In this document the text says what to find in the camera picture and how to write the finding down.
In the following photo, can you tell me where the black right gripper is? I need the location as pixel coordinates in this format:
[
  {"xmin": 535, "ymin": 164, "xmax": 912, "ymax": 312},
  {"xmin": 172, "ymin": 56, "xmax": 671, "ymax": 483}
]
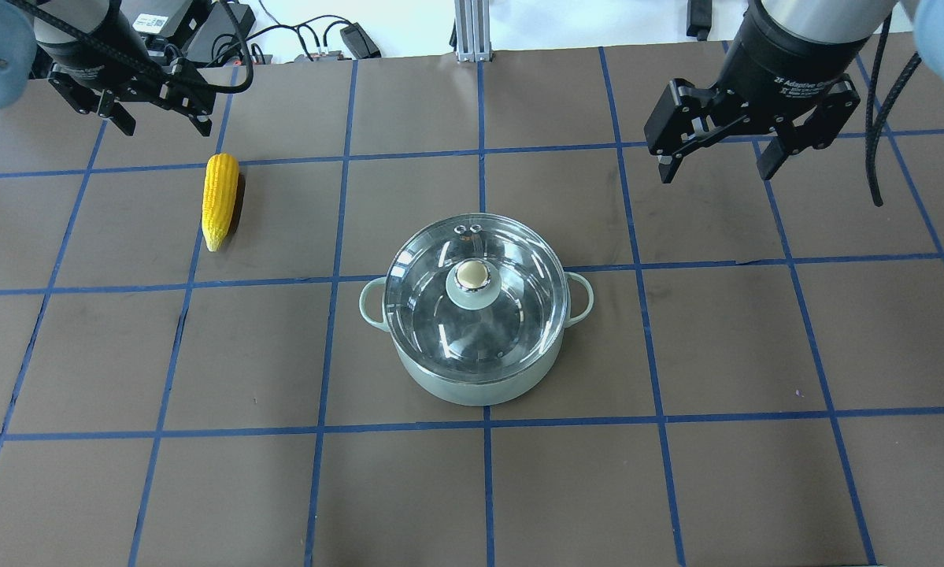
[{"xmin": 644, "ymin": 1, "xmax": 863, "ymax": 183}]

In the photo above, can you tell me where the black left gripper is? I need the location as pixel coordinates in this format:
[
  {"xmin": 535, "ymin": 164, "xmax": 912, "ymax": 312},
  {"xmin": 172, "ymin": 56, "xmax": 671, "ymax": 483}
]
[{"xmin": 34, "ymin": 8, "xmax": 216, "ymax": 137}]

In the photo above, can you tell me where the yellow corn cob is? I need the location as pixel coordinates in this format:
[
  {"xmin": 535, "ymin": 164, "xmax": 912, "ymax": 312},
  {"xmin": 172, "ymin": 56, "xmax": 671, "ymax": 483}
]
[{"xmin": 201, "ymin": 152, "xmax": 240, "ymax": 252}]

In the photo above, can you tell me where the glass pot lid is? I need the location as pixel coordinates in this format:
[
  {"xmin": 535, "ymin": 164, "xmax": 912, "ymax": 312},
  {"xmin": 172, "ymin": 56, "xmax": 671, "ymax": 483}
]
[{"xmin": 384, "ymin": 213, "xmax": 570, "ymax": 384}]

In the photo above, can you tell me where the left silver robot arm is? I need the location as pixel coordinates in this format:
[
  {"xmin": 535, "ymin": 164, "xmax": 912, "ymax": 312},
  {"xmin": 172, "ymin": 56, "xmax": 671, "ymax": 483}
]
[{"xmin": 0, "ymin": 1, "xmax": 220, "ymax": 136}]

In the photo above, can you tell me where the pale green cooking pot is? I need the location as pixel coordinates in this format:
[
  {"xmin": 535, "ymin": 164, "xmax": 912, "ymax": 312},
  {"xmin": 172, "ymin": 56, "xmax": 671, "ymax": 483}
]
[{"xmin": 359, "ymin": 213, "xmax": 595, "ymax": 407}]

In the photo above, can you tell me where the black power brick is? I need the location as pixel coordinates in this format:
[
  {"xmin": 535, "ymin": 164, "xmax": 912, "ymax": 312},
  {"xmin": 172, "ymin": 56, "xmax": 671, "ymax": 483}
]
[{"xmin": 184, "ymin": 2, "xmax": 256, "ymax": 67}]

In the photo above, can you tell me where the black power adapter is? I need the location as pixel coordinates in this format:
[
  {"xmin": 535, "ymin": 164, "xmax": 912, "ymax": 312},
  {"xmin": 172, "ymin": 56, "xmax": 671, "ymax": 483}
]
[{"xmin": 339, "ymin": 22, "xmax": 382, "ymax": 60}]

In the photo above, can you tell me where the aluminium frame post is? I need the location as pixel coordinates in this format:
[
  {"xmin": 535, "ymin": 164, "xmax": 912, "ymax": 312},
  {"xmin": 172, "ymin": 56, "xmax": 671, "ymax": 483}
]
[{"xmin": 453, "ymin": 0, "xmax": 494, "ymax": 62}]

